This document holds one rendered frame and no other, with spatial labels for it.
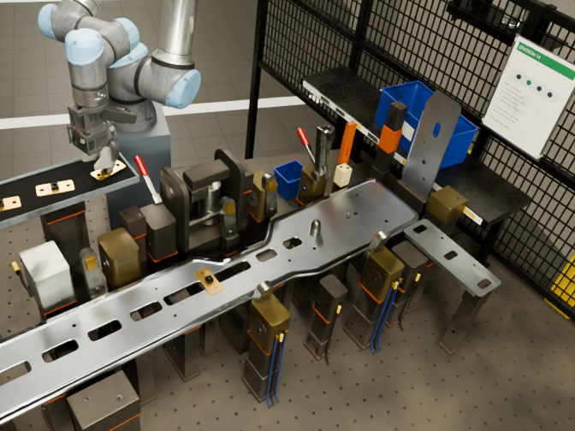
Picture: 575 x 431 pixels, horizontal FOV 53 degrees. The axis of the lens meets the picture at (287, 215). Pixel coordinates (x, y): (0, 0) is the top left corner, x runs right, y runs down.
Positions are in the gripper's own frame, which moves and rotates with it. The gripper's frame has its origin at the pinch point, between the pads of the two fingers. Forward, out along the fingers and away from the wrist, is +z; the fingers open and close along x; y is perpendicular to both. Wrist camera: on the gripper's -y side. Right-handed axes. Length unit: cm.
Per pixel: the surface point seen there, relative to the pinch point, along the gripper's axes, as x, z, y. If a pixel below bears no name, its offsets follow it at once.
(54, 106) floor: -188, 119, -100
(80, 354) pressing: 27.7, 18.3, 32.5
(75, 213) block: -0.2, 9.4, 10.8
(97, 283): 16.0, 16.4, 18.3
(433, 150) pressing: 56, 2, -71
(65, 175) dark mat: -6.2, 2.3, 8.1
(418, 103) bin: 36, 9, -104
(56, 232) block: -2.0, 13.7, 15.7
